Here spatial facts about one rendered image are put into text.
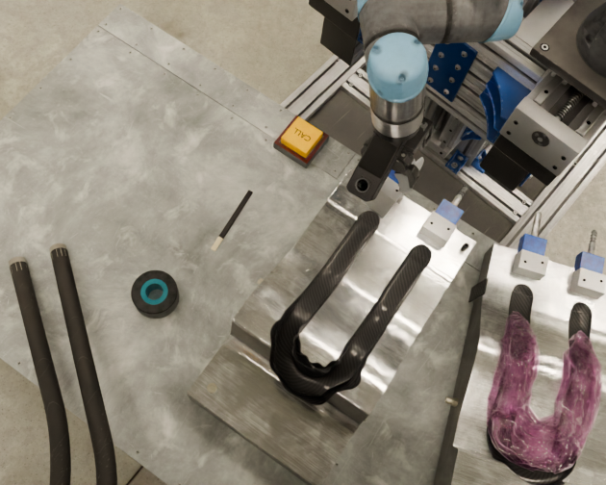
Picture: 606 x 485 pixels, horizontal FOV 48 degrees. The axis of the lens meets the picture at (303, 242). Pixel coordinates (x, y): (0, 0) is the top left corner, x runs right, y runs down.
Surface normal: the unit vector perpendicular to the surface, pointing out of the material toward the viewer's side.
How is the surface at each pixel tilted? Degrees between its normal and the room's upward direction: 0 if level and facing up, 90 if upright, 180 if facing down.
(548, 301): 0
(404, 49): 11
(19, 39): 0
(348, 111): 0
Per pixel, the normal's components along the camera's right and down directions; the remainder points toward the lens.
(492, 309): 0.18, -0.66
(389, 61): -0.12, -0.33
